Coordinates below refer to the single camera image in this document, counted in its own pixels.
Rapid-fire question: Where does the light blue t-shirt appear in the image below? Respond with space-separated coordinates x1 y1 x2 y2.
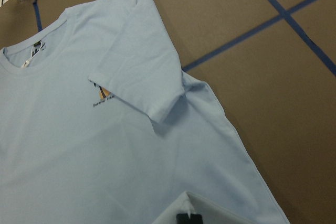
1 0 288 223

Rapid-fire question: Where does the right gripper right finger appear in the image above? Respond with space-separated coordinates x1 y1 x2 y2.
190 211 203 224

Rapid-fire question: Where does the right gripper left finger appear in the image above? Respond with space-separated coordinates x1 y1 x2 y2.
176 210 190 224

